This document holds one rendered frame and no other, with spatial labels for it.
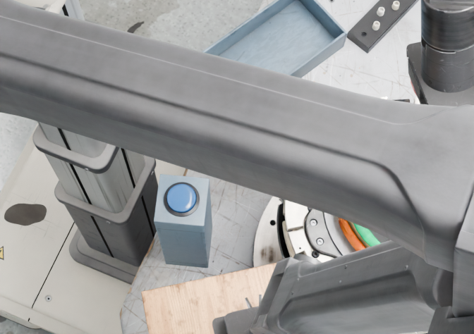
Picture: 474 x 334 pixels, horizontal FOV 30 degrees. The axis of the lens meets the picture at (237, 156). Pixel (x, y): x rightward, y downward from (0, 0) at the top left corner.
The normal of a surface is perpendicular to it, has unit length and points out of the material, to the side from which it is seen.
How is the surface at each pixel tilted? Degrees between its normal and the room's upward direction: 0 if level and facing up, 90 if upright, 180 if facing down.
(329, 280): 75
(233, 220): 0
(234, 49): 0
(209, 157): 88
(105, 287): 0
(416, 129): 13
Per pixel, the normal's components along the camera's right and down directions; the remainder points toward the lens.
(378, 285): -0.89, -0.44
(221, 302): 0.01, -0.35
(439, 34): -0.51, 0.71
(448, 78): -0.25, 0.77
